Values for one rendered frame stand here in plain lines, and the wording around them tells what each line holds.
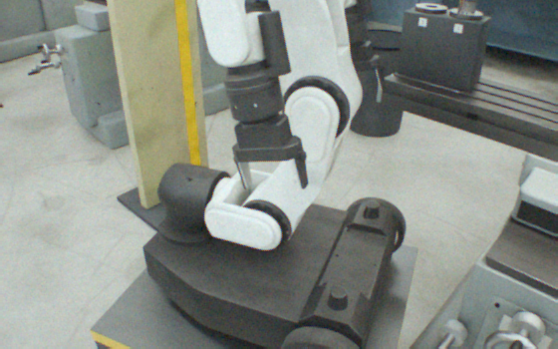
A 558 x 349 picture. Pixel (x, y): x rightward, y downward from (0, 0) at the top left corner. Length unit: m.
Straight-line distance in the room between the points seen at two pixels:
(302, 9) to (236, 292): 0.66
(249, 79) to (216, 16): 0.10
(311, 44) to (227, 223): 0.49
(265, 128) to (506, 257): 0.60
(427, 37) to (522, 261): 0.65
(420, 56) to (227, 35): 0.78
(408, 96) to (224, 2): 0.78
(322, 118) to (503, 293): 0.54
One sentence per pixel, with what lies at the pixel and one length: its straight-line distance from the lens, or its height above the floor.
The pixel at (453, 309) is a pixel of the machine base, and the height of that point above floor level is 0.20.
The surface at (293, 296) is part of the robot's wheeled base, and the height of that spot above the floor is 0.57.
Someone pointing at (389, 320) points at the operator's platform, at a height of 0.40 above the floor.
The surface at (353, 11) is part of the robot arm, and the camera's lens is 1.12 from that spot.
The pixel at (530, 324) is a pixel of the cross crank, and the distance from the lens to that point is 1.04.
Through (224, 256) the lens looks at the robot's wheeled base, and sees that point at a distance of 1.21.
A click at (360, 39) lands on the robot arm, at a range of 1.13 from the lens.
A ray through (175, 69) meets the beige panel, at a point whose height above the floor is 0.70.
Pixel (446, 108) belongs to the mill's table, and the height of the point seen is 0.90.
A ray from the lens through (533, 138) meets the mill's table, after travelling 1.23.
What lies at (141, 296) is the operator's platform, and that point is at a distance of 1.39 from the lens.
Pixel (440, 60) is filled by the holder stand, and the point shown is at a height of 1.01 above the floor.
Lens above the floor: 1.38
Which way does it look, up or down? 30 degrees down
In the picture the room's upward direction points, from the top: straight up
